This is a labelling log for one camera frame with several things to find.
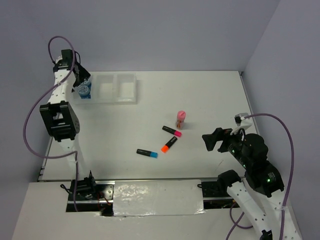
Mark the silver tape covered plate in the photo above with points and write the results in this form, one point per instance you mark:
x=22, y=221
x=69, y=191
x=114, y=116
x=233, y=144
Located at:
x=157, y=198

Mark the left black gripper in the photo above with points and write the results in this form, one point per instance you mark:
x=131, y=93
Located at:
x=84, y=75

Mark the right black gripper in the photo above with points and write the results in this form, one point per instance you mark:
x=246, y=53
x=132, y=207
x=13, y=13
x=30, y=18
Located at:
x=209, y=139

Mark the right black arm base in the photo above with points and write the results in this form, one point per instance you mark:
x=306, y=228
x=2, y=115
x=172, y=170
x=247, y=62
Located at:
x=214, y=197

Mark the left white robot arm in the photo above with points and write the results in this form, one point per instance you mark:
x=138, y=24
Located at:
x=58, y=115

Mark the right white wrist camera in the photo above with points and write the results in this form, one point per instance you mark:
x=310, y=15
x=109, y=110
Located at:
x=242, y=121

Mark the pink glue bottle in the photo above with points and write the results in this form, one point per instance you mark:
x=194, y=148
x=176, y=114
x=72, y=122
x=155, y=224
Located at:
x=180, y=119

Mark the blue black highlighter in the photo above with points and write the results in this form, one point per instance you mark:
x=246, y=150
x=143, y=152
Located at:
x=147, y=153

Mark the pink black highlighter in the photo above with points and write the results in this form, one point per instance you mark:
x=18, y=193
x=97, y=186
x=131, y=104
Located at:
x=172, y=131

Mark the blue paint jar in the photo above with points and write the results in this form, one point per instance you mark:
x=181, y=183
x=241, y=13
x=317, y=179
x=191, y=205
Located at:
x=84, y=90

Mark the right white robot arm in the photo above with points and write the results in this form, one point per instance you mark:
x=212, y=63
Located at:
x=261, y=195

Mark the orange black highlighter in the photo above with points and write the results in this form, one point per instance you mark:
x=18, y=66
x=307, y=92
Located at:
x=169, y=144

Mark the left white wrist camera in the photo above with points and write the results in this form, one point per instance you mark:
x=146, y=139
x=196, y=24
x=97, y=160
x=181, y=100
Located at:
x=58, y=59

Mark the clear three-compartment plastic tray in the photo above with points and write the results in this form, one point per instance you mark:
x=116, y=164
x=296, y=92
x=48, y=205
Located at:
x=111, y=88

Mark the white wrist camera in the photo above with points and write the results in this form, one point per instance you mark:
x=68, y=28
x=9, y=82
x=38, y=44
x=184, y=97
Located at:
x=58, y=59
x=242, y=121

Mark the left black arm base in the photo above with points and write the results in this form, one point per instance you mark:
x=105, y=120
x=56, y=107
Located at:
x=87, y=195

